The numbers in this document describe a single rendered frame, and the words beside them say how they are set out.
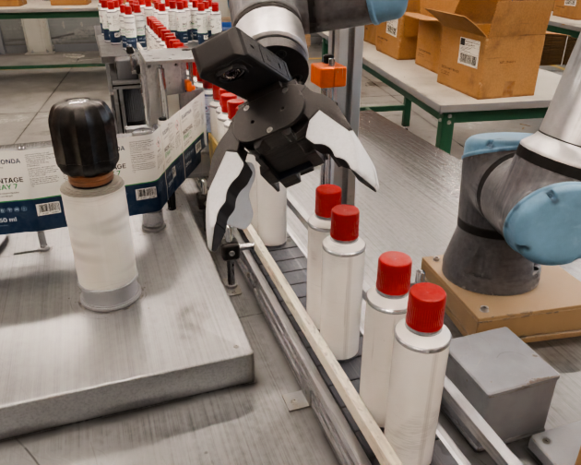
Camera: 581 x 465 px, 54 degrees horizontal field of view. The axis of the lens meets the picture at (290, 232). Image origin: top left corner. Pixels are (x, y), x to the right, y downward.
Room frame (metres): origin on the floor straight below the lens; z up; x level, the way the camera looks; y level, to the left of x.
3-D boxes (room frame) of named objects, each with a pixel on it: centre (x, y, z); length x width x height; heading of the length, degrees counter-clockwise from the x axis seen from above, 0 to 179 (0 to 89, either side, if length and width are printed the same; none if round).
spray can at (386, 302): (0.49, -0.10, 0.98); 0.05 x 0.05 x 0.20
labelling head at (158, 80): (1.26, 0.26, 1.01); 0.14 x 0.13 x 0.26; 19
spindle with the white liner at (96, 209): (0.73, 0.27, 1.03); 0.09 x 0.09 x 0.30
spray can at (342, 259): (0.60, -0.06, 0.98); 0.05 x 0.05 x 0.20
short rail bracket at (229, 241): (0.83, 0.10, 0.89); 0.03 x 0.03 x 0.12; 19
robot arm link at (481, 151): (0.80, -0.32, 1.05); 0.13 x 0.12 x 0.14; 3
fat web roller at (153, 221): (0.96, 0.26, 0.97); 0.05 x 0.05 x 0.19
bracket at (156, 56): (1.26, 0.26, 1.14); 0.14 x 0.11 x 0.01; 19
